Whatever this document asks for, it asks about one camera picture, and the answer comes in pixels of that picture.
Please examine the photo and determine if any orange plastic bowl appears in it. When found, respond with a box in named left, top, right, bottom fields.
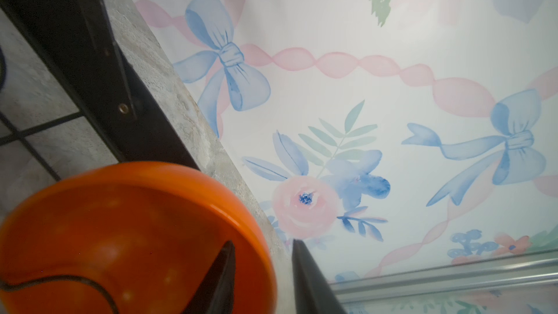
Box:
left=1, top=162, right=278, bottom=313

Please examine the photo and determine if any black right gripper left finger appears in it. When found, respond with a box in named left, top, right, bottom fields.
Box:
left=183, top=241, right=236, bottom=314

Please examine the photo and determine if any aluminium right corner post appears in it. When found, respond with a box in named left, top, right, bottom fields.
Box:
left=331, top=250, right=557, bottom=304

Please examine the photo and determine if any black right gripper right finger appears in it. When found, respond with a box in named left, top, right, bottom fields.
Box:
left=291, top=239, right=346, bottom=314

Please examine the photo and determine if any black wire dish rack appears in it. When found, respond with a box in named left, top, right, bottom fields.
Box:
left=1, top=0, right=196, bottom=181

